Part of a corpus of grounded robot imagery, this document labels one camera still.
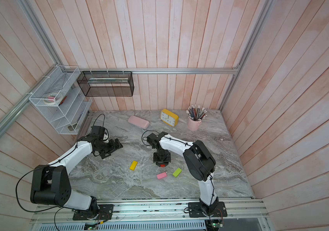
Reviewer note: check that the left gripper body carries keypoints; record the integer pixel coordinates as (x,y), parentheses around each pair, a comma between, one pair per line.
(106,147)

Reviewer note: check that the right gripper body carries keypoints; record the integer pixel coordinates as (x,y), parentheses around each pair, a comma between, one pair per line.
(160,159)

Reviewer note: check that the pink block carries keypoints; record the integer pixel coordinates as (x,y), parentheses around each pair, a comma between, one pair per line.
(161,175)

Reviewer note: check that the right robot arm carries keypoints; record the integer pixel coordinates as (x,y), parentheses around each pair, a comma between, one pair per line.
(198,158)

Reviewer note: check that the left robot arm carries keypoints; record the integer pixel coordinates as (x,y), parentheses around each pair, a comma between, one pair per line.
(51,184)

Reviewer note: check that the green block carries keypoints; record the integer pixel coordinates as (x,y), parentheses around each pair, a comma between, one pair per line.
(177,172)

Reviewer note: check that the yellow block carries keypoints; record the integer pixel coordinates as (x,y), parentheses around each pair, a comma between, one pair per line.
(133,165)

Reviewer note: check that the pink pencil case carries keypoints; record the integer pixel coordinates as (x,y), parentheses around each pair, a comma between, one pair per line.
(139,122)

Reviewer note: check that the yellow alarm clock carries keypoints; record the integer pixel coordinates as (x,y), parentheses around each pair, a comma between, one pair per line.
(169,117)

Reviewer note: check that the pink pencil cup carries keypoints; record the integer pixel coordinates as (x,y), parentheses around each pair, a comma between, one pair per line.
(193,125)

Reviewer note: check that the tape roll on shelf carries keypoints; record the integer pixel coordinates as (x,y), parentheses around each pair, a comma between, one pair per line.
(53,98)

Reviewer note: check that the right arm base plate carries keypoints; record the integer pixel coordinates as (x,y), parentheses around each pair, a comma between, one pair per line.
(201,210)

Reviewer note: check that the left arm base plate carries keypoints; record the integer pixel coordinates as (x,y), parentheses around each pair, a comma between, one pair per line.
(100,212)

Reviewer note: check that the black mesh wall basket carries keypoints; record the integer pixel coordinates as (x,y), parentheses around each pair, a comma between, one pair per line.
(106,83)

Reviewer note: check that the white wire shelf rack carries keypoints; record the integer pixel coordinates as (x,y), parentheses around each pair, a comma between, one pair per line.
(66,118)

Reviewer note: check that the aluminium front rail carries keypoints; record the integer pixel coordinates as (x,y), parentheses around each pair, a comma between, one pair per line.
(162,209)

